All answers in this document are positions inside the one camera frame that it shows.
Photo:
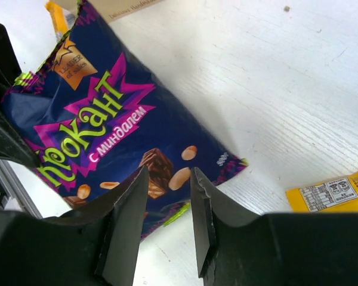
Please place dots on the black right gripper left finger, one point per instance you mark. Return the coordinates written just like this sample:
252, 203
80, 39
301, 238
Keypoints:
97, 243

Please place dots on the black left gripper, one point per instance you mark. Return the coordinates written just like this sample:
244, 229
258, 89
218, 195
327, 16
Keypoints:
12, 146

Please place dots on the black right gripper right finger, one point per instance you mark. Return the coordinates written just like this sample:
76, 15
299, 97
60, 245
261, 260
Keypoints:
230, 240

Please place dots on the purple blue candy bag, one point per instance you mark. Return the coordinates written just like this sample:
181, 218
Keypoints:
93, 114

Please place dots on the paper bag with pink handles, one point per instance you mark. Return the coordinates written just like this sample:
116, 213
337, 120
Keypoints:
119, 7

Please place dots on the yellow snack bar centre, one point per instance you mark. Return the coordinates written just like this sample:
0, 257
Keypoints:
62, 19

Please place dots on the yellow snack bar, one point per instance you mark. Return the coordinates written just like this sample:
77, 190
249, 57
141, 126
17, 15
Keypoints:
62, 19
338, 195

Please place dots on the yellow snack bar right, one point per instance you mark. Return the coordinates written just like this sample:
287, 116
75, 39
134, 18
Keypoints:
338, 195

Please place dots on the aluminium front rail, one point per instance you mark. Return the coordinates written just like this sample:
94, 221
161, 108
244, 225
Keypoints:
15, 194

